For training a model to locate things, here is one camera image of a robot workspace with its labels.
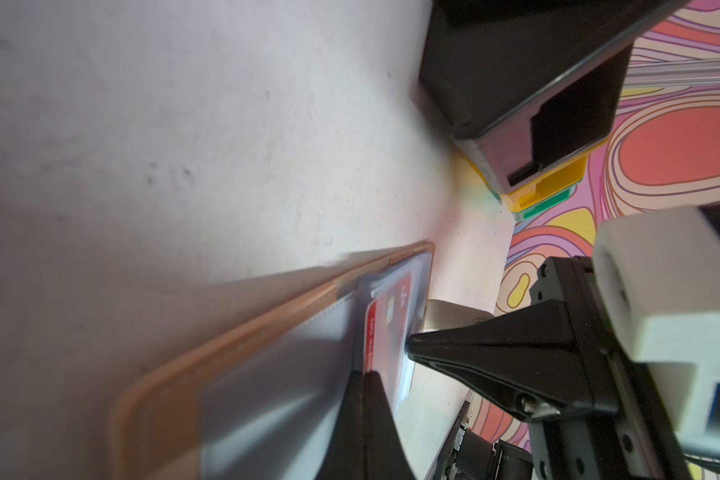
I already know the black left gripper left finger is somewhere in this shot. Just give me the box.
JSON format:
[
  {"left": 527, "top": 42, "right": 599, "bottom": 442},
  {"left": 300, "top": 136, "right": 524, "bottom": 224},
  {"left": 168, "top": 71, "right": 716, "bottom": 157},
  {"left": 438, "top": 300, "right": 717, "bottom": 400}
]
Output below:
[{"left": 316, "top": 372, "right": 366, "bottom": 480}]

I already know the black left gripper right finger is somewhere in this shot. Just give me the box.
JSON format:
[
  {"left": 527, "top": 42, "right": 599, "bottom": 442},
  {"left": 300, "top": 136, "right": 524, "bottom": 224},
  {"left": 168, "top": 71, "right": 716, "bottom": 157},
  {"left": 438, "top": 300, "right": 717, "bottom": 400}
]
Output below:
[{"left": 364, "top": 371, "right": 415, "bottom": 480}]

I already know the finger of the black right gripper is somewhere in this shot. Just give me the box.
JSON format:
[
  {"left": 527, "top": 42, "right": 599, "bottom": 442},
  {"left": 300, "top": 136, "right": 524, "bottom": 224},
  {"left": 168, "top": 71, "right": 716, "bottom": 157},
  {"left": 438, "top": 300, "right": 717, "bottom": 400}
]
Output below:
[
  {"left": 406, "top": 300, "right": 577, "bottom": 370},
  {"left": 415, "top": 358, "right": 619, "bottom": 423}
]

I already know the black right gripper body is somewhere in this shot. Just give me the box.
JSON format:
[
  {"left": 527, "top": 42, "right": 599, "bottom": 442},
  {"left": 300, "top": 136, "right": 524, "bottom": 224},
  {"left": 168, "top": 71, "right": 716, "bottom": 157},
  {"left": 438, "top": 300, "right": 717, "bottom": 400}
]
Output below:
[{"left": 527, "top": 257, "right": 690, "bottom": 479}]

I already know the tan leather card holder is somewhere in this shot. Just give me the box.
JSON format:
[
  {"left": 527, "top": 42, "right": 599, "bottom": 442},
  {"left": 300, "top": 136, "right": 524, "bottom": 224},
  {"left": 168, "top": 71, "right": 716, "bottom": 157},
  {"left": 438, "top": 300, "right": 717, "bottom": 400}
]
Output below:
[{"left": 108, "top": 242, "right": 470, "bottom": 479}]

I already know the red credit card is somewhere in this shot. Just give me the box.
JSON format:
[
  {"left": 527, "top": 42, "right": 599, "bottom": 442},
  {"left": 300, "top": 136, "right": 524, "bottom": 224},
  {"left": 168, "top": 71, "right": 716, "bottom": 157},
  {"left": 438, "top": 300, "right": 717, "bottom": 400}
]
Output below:
[{"left": 363, "top": 273, "right": 412, "bottom": 414}]

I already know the green plastic bin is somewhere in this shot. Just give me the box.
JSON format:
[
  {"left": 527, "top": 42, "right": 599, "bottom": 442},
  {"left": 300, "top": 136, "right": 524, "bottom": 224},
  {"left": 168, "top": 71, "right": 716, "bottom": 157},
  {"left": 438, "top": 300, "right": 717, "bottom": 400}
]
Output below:
[{"left": 491, "top": 185, "right": 576, "bottom": 223}]

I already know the yellow plastic bin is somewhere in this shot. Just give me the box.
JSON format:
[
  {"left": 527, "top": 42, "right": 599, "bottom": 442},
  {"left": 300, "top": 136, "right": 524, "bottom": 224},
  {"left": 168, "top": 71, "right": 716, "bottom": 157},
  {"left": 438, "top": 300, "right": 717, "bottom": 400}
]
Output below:
[{"left": 455, "top": 140, "right": 607, "bottom": 194}]

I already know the black plastic bin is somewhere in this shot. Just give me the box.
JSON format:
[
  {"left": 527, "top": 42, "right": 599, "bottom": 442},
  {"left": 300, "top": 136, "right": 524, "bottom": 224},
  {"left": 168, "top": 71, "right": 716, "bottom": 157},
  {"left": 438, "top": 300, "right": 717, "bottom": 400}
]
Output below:
[{"left": 419, "top": 0, "right": 681, "bottom": 194}]

